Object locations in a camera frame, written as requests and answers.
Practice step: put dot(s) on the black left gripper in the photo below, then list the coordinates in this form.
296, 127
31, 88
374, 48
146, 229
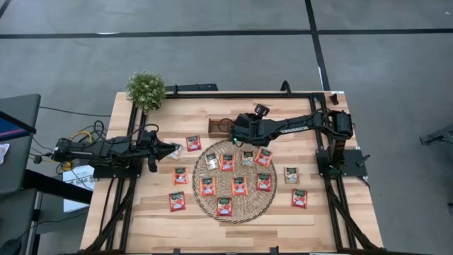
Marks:
150, 147

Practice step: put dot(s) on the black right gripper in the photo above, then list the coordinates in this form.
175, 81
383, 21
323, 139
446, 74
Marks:
246, 129

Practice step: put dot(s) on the beige vanilla tea packet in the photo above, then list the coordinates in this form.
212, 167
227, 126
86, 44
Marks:
291, 175
212, 161
177, 154
248, 158

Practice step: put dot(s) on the orange peach tea packet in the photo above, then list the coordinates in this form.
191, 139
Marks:
239, 186
207, 186
263, 157
180, 176
227, 163

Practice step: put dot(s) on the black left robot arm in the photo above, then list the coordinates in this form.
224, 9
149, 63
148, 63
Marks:
106, 147

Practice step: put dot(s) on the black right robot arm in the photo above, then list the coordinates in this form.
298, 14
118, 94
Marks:
293, 128

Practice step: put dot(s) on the wooden compartment box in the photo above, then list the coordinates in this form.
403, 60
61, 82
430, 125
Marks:
213, 128

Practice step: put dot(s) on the black arched hook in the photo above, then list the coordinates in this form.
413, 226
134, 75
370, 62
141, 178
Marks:
283, 86

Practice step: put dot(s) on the green potted plant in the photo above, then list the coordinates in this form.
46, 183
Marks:
146, 90

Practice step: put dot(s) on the round woven placemat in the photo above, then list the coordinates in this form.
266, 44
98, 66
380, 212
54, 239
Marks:
247, 209

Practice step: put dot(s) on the white printed paper sheet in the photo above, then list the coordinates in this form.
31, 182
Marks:
76, 184

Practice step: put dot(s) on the black crossbar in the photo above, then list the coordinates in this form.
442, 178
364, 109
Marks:
56, 186

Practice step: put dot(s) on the black clamp lever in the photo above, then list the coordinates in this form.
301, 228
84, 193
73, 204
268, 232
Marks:
362, 160

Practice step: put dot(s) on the grey desk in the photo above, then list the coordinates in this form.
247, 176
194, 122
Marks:
17, 170

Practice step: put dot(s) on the laptop with blue screen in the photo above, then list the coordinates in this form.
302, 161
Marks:
14, 127

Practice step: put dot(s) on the small white paper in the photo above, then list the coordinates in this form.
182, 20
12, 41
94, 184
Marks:
3, 153

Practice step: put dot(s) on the black computer mouse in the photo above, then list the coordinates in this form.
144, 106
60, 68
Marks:
10, 248

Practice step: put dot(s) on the black stand leg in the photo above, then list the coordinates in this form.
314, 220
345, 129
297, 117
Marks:
440, 136

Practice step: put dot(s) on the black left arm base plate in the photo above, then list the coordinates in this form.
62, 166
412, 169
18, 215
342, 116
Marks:
117, 172

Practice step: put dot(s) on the small dark bracket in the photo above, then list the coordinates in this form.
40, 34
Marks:
333, 99

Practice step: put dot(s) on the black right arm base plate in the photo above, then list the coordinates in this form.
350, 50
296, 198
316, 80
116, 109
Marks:
354, 163

